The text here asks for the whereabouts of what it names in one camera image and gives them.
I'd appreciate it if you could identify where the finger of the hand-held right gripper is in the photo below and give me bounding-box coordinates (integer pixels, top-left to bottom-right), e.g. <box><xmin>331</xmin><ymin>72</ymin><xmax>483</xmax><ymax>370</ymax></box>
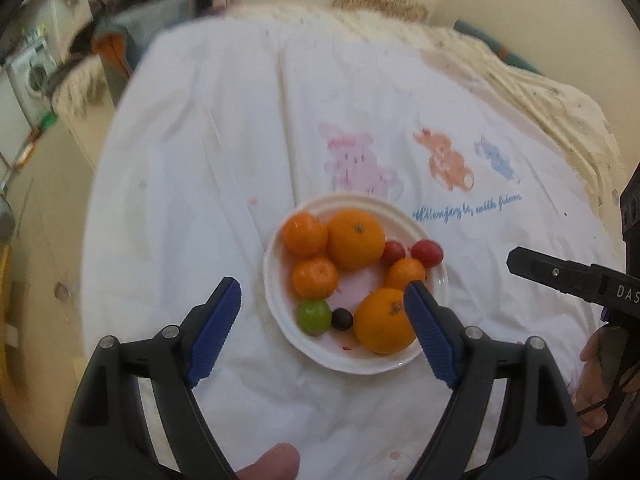
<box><xmin>506</xmin><ymin>246</ymin><xmax>608</xmax><ymax>311</ymax></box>

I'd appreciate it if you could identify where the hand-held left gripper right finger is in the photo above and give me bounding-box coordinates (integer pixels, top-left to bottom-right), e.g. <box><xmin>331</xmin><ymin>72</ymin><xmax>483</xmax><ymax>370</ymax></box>
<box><xmin>403</xmin><ymin>280</ymin><xmax>588</xmax><ymax>480</ymax></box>

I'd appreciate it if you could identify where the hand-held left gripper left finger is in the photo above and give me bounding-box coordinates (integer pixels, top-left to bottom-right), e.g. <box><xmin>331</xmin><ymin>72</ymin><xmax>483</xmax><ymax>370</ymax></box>
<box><xmin>57</xmin><ymin>276</ymin><xmax>242</xmax><ymax>480</ymax></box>

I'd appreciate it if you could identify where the large yellowish orange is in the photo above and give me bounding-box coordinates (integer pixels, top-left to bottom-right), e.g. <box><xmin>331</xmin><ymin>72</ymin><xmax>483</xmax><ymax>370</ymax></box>
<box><xmin>354</xmin><ymin>288</ymin><xmax>418</xmax><ymax>356</ymax></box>

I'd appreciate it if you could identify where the small orange mandarin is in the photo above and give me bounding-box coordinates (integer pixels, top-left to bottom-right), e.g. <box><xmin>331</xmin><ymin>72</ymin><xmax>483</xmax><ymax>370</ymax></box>
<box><xmin>385</xmin><ymin>258</ymin><xmax>427</xmax><ymax>292</ymax></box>

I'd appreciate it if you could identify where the pink strawberry pattern plate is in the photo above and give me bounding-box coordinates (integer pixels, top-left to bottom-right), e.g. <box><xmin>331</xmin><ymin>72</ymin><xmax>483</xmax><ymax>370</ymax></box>
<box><xmin>263</xmin><ymin>193</ymin><xmax>449</xmax><ymax>375</ymax></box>

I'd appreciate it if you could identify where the green lime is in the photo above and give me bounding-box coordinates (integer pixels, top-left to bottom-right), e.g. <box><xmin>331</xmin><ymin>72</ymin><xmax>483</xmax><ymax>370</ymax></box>
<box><xmin>297</xmin><ymin>298</ymin><xmax>333</xmax><ymax>336</ymax></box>

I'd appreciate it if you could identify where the medium orange mandarin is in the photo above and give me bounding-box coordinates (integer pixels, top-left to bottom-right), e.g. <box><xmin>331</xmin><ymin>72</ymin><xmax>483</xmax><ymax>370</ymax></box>
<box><xmin>291</xmin><ymin>257</ymin><xmax>339</xmax><ymax>299</ymax></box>
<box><xmin>283</xmin><ymin>212</ymin><xmax>329</xmax><ymax>257</ymax></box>

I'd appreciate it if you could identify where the large deep orange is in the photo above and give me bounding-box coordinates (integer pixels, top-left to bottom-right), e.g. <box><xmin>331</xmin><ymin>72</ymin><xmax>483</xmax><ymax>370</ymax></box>
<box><xmin>327</xmin><ymin>209</ymin><xmax>387</xmax><ymax>271</ymax></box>

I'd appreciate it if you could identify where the person's right hand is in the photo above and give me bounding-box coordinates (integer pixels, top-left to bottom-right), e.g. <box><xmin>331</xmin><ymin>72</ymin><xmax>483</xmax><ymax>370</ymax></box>
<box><xmin>571</xmin><ymin>326</ymin><xmax>624</xmax><ymax>437</ymax></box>

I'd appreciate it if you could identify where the person's left hand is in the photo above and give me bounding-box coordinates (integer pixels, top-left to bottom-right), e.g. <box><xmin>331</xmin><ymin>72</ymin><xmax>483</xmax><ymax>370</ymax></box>
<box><xmin>235</xmin><ymin>442</ymin><xmax>301</xmax><ymax>480</ymax></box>

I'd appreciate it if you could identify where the white printed blanket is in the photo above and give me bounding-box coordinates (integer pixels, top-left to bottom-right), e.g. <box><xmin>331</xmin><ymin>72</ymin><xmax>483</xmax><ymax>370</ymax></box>
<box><xmin>80</xmin><ymin>7</ymin><xmax>618</xmax><ymax>480</ymax></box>

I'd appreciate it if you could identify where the beige patterned quilt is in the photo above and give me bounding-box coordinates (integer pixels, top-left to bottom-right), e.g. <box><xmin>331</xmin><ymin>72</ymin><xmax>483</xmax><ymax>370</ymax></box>
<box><xmin>240</xmin><ymin>2</ymin><xmax>632</xmax><ymax>221</ymax></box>

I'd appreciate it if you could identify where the teal cushion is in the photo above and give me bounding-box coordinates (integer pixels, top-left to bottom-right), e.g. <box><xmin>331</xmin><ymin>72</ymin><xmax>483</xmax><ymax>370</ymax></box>
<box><xmin>452</xmin><ymin>19</ymin><xmax>542</xmax><ymax>75</ymax></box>

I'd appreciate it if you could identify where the floral cloth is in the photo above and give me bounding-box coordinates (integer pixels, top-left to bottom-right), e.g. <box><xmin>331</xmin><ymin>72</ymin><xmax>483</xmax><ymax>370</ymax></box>
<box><xmin>51</xmin><ymin>55</ymin><xmax>108</xmax><ymax>121</ymax></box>

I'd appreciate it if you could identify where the white washing machine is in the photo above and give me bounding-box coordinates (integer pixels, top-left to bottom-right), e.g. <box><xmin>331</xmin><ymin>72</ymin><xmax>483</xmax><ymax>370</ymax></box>
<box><xmin>5</xmin><ymin>42</ymin><xmax>57</xmax><ymax>113</ymax></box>

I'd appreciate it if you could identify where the pile of dark clothes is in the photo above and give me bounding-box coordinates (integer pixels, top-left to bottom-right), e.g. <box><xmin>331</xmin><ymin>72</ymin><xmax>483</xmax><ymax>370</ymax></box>
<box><xmin>67</xmin><ymin>0</ymin><xmax>238</xmax><ymax>78</ymax></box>

